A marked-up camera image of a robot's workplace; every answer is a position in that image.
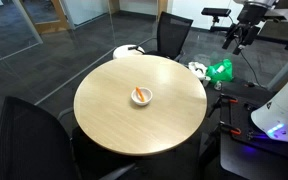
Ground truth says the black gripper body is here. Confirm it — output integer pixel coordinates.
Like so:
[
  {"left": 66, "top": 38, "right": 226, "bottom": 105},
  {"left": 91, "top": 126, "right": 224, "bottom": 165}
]
[{"left": 229, "top": 22, "right": 262, "bottom": 48}]

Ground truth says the orange marker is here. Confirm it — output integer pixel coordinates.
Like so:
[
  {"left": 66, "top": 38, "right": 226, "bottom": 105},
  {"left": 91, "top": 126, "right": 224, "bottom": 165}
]
[{"left": 135, "top": 86, "right": 146, "bottom": 103}]

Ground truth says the white bowl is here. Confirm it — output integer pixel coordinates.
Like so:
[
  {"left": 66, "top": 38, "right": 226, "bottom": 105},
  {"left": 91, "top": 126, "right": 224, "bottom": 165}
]
[{"left": 130, "top": 86, "right": 154, "bottom": 107}]

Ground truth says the green plastic bag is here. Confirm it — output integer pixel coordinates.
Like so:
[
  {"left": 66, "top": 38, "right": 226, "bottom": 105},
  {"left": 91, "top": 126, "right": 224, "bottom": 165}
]
[{"left": 205, "top": 58, "right": 234, "bottom": 84}]

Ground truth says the small clear bottle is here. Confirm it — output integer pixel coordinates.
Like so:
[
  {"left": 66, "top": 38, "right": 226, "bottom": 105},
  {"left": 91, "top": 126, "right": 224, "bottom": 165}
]
[{"left": 213, "top": 80, "right": 224, "bottom": 92}]

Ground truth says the white plastic bag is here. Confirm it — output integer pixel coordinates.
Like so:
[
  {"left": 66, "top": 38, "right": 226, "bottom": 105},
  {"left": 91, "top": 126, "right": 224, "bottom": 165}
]
[{"left": 187, "top": 61, "right": 212, "bottom": 83}]

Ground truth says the black mesh office chair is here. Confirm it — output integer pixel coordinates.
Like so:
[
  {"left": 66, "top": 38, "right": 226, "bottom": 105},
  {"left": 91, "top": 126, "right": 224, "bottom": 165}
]
[
  {"left": 143, "top": 11, "right": 194, "bottom": 63},
  {"left": 0, "top": 95, "right": 138, "bottom": 180}
]

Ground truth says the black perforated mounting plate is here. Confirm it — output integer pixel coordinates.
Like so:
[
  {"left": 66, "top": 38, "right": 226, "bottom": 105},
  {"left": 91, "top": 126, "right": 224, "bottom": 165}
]
[{"left": 219, "top": 96, "right": 288, "bottom": 164}]

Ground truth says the white round stool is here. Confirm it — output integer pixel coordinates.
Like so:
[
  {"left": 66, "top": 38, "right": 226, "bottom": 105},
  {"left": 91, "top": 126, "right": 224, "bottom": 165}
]
[{"left": 112, "top": 44, "right": 146, "bottom": 60}]

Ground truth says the grey robot stand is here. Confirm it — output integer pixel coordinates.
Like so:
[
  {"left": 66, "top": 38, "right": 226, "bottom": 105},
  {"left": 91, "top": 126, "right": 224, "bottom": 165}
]
[{"left": 219, "top": 133, "right": 288, "bottom": 180}]

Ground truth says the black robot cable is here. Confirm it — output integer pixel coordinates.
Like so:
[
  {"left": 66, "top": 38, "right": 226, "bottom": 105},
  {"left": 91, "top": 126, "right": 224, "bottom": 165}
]
[{"left": 239, "top": 49, "right": 263, "bottom": 88}]

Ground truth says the black camera on stand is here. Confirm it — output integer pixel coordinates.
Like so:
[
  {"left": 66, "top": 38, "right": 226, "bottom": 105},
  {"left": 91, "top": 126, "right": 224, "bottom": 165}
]
[{"left": 201, "top": 7, "right": 232, "bottom": 33}]

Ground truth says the black clamp orange handle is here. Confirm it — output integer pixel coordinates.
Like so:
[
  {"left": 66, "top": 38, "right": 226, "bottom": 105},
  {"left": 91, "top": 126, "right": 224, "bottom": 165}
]
[
  {"left": 213, "top": 120, "right": 243, "bottom": 141},
  {"left": 207, "top": 93, "right": 239, "bottom": 118}
]

